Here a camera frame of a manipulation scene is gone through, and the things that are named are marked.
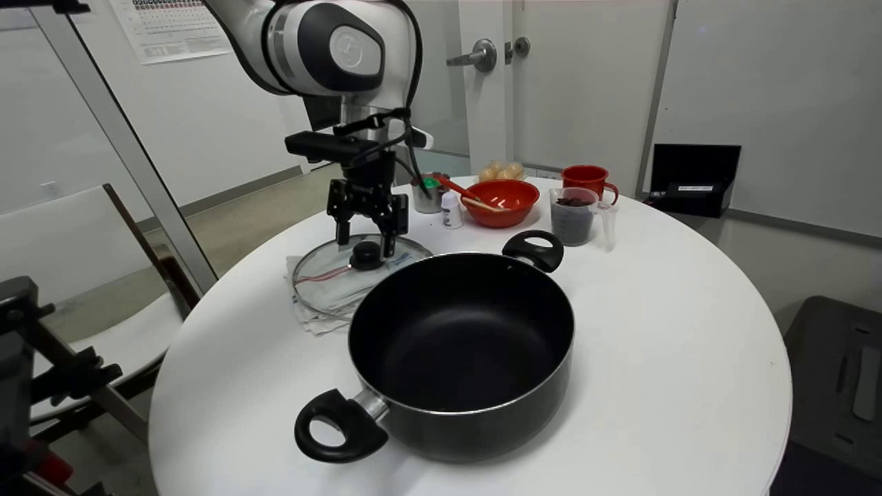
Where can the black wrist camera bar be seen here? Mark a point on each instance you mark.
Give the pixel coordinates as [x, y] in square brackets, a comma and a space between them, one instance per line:
[319, 145]

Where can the black metal stand equipment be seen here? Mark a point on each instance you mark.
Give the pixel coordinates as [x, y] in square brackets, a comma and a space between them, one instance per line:
[17, 368]

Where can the white door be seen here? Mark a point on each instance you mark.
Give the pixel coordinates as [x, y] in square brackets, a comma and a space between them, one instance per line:
[587, 100]

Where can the wooden spoon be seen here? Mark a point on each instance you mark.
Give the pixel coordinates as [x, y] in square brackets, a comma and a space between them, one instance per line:
[477, 202]

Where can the red bowl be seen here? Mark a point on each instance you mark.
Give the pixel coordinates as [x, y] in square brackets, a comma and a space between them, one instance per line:
[516, 196]

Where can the pale yellow bread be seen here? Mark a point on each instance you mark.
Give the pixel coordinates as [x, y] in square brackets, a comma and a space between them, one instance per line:
[499, 173]

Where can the white printed cloth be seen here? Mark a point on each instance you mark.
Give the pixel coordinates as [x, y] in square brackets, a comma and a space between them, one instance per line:
[316, 323]

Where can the white chair with dark frame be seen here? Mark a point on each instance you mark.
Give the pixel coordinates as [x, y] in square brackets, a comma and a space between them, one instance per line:
[57, 244]

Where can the grey diagonal metal pole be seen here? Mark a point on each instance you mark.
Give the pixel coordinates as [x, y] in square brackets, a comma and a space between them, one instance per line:
[120, 140]

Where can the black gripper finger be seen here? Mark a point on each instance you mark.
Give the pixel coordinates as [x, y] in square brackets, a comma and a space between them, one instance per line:
[342, 215]
[392, 222]

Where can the clear plastic glass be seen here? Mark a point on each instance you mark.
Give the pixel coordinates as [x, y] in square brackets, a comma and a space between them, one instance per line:
[607, 228]

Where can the black open box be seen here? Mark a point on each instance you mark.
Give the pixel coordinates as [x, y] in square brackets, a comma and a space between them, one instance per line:
[693, 169]

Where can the white wall poster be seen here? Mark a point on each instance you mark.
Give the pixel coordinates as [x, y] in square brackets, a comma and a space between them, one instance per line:
[168, 28]

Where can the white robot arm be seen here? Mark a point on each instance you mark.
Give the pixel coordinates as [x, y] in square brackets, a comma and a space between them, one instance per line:
[341, 46]

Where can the clear measuring cup dark contents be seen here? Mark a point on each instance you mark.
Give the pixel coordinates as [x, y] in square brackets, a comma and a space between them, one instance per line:
[575, 228]

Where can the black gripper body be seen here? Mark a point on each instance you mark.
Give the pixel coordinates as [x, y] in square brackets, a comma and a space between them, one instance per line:
[370, 175]

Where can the black case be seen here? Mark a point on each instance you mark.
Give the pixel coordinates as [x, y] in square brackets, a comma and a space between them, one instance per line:
[830, 395]

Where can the glass lid with black knob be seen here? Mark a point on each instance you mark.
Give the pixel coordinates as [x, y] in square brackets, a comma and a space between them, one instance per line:
[325, 275]

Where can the small white shaker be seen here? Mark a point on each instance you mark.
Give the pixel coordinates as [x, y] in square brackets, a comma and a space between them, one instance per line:
[449, 214]

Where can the red mug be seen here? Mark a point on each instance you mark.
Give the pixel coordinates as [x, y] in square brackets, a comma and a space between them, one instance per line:
[586, 177]

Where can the silver door lock knob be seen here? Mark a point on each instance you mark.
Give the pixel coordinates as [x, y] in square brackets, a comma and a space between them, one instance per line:
[516, 49]

